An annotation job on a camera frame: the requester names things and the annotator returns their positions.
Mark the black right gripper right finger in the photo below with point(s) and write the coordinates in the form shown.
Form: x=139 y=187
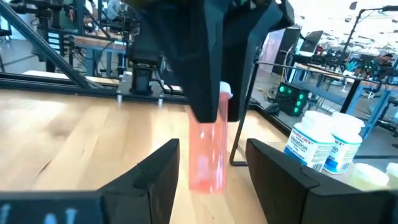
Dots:
x=295 y=193

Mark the black aluminium rig frame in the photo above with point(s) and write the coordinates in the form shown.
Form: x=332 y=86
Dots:
x=46 y=46

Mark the black background robot arm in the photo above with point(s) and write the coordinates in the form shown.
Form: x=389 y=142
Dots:
x=326 y=57

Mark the pale pink hanging cloth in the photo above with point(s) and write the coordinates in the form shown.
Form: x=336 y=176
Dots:
x=269 y=49

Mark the pink pill vial white cap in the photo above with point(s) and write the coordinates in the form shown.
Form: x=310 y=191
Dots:
x=206 y=155

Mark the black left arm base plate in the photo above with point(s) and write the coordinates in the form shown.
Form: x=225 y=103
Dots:
x=124 y=87

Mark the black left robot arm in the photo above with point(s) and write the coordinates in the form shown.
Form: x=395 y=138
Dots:
x=143 y=77

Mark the wooden shelf black metal frame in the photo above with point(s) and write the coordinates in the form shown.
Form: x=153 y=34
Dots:
x=240 y=130

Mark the dark computer monitor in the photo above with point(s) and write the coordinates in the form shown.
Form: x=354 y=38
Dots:
x=312 y=40

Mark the black computer tower green lights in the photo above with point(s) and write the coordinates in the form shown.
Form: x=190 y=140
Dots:
x=290 y=98

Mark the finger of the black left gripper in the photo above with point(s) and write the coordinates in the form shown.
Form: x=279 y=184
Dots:
x=248 y=46
x=192 y=62

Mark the white melatonin bottle blue label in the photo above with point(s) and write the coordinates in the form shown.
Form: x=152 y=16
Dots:
x=306 y=149
x=348 y=149

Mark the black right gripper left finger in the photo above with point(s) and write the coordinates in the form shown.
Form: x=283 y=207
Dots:
x=149 y=186

